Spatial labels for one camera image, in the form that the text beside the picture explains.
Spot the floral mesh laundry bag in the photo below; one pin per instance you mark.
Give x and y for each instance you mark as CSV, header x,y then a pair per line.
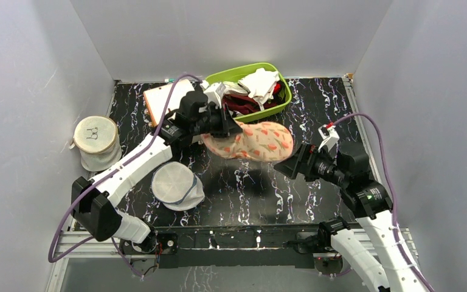
x,y
262,142

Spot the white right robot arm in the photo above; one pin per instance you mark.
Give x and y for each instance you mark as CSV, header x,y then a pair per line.
x,y
392,267

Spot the green plastic basket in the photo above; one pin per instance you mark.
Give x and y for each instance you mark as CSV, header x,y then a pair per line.
x,y
282,94

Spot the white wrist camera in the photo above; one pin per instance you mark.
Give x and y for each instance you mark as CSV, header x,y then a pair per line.
x,y
214,92
329,136

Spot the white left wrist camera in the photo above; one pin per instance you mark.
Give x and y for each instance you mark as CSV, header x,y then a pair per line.
x,y
214,92

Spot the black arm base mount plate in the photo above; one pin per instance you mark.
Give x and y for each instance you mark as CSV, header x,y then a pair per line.
x,y
263,245

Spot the dark red garment in basket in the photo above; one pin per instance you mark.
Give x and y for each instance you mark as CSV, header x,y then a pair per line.
x,y
244,105

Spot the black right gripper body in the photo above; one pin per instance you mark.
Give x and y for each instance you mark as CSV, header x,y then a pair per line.
x,y
303,162

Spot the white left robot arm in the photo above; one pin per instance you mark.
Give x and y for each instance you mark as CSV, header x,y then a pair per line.
x,y
94,200

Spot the white cylindrical mesh laundry bag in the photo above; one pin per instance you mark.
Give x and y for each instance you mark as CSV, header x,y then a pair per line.
x,y
97,138

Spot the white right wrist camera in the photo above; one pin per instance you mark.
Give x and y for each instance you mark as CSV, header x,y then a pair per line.
x,y
329,136

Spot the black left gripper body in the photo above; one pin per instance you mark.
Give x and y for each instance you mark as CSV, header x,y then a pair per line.
x,y
216,121

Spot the white cloth in basket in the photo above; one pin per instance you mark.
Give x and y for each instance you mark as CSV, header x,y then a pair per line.
x,y
260,85

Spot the cream toy washing machine drum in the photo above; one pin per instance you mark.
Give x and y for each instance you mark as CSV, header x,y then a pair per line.
x,y
156,98

